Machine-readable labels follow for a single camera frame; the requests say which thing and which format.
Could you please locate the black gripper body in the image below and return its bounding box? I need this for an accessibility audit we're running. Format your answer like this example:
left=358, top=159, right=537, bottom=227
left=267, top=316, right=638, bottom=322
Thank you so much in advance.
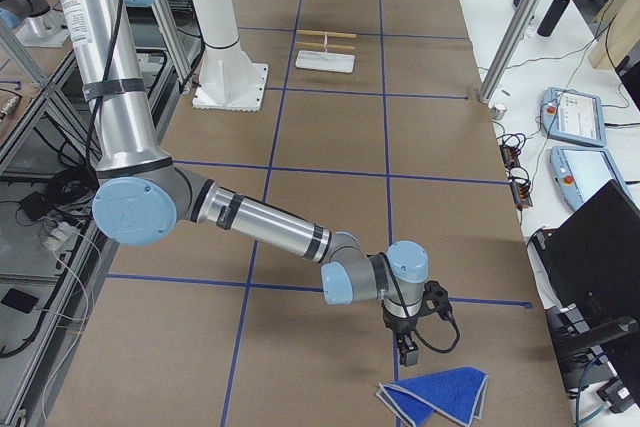
left=382, top=308, right=418, bottom=344

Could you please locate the blue microfiber towel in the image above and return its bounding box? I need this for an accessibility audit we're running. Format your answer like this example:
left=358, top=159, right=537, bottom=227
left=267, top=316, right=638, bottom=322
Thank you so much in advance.
left=376, top=366, right=489, bottom=426

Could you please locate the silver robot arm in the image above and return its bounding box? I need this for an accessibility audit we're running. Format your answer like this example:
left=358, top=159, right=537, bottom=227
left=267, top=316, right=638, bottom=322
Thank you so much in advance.
left=60, top=0, right=428, bottom=366

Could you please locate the right wooden rack dowel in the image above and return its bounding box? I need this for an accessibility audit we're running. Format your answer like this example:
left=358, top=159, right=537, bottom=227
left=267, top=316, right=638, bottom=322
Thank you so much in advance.
left=295, top=42, right=356, bottom=52

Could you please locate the wooden rack dowel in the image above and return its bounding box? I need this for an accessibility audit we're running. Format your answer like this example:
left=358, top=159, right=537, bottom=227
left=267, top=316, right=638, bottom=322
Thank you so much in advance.
left=296, top=29, right=357, bottom=39
left=295, top=42, right=356, bottom=52

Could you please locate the left wooden rack dowel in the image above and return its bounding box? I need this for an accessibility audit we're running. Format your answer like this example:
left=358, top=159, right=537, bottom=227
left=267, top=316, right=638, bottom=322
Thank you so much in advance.
left=296, top=29, right=357, bottom=39

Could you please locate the black monitor stand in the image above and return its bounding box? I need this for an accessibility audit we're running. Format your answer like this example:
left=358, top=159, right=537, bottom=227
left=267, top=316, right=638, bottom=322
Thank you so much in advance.
left=546, top=307, right=639, bottom=414

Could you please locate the black laptop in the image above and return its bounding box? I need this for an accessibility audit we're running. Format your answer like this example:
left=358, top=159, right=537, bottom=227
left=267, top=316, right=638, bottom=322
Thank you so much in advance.
left=538, top=180, right=639, bottom=321

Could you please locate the lower blue teach pendant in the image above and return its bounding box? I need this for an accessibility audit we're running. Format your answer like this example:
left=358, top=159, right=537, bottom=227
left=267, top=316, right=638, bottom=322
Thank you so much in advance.
left=550, top=146, right=630, bottom=211

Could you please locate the blue teach pendant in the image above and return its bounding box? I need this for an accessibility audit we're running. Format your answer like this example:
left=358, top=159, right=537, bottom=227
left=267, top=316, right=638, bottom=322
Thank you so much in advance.
left=540, top=87, right=607, bottom=147
left=550, top=146, right=630, bottom=211

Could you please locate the small silver cylinder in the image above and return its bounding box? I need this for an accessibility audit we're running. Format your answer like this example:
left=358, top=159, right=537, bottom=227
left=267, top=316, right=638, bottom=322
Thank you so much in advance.
left=491, top=103, right=507, bottom=121

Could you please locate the upper blue teach pendant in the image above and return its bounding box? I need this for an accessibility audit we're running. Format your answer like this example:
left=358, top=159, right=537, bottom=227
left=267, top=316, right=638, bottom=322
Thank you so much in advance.
left=540, top=87, right=607, bottom=147

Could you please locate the black water bottle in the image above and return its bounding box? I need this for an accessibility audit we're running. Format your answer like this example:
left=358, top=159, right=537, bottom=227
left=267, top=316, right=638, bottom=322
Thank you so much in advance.
left=537, top=0, right=570, bottom=37

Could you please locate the black braided camera cable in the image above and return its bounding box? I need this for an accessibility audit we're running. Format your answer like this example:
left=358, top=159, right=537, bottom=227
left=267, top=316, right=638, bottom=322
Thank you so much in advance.
left=412, top=311, right=460, bottom=354

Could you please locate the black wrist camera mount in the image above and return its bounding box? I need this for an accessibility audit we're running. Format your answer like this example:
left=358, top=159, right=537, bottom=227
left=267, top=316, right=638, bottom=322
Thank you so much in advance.
left=422, top=280, right=454, bottom=322

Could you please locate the white rack base plate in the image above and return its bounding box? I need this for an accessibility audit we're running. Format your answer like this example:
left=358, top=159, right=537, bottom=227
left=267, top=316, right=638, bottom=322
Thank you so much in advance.
left=295, top=50, right=355, bottom=74

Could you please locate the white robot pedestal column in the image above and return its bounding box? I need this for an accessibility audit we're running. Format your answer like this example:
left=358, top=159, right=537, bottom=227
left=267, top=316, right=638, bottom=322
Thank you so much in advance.
left=192, top=0, right=268, bottom=112

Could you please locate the aluminium frame post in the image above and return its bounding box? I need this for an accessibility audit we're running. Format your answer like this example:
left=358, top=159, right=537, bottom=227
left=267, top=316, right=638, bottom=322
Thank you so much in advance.
left=478, top=0, right=540, bottom=104

